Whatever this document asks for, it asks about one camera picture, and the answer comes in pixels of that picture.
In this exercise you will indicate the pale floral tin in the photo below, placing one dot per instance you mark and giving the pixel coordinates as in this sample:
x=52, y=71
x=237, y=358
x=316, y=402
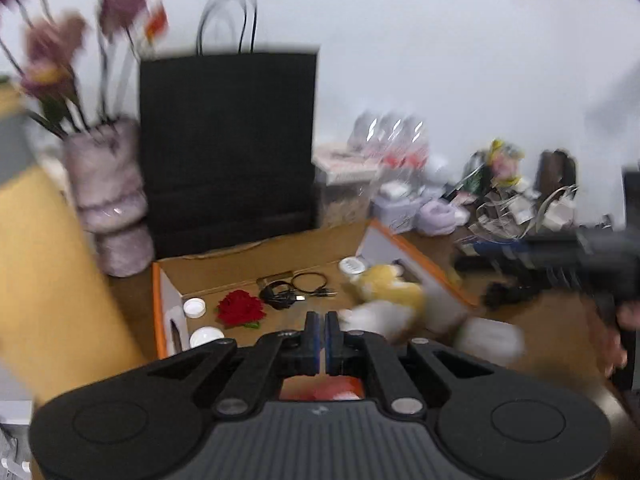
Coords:
x=397, y=212

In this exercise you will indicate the person's right hand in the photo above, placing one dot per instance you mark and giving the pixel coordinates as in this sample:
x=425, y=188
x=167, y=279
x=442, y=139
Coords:
x=612, y=342

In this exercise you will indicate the red cardboard box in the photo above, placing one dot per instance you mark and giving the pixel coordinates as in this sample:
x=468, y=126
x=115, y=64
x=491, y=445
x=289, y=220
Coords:
x=225, y=270

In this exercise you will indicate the white earbuds case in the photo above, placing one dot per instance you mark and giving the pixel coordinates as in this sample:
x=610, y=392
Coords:
x=395, y=190

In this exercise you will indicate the pink snack bag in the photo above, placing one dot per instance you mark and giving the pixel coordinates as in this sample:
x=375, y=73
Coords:
x=502, y=162

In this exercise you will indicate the red fabric rose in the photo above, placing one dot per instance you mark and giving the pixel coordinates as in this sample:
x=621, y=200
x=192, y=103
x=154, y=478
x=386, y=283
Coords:
x=240, y=308

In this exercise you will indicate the dried pink roses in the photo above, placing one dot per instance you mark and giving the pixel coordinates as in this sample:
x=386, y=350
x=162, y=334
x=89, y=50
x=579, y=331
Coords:
x=50, y=45

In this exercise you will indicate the white charger block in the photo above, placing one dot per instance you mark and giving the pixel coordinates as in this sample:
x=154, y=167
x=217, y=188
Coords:
x=559, y=211

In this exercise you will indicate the yellow thermos jug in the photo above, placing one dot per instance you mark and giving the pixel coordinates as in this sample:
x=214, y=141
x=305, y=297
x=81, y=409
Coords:
x=50, y=260

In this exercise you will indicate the purple fluffy cloth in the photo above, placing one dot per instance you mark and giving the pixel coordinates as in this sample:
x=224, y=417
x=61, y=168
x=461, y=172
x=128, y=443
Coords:
x=439, y=217

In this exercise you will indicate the black cloth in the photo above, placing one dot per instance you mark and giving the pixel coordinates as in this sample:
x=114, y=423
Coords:
x=510, y=294

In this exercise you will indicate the white flat box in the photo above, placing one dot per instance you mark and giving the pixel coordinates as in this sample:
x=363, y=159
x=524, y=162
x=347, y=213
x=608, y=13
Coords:
x=345, y=157

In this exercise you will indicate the white and yellow alpaca plush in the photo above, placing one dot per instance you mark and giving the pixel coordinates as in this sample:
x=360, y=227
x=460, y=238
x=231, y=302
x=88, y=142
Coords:
x=385, y=302

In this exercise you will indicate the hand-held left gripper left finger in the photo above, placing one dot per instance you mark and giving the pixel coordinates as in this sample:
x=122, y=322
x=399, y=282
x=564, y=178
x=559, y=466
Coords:
x=312, y=342

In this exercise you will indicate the clear plastic box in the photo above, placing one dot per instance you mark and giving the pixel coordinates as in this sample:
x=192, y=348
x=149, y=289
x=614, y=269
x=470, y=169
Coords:
x=345, y=200

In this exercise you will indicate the purple fuzzy vase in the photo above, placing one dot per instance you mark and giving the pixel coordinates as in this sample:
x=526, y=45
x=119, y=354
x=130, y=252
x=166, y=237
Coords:
x=110, y=200

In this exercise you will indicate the white round speaker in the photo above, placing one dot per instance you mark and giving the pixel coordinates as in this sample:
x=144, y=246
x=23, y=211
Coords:
x=440, y=167

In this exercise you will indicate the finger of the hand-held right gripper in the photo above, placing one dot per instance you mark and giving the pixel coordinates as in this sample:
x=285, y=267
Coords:
x=500, y=250
x=542, y=274

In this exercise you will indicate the small dark green bottle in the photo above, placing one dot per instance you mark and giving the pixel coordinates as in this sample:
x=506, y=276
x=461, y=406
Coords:
x=477, y=175

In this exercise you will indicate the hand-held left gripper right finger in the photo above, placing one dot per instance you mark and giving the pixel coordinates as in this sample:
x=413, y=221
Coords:
x=332, y=342

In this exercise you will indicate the black paper bag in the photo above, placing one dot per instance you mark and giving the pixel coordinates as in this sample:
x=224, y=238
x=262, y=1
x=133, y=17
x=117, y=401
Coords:
x=225, y=160

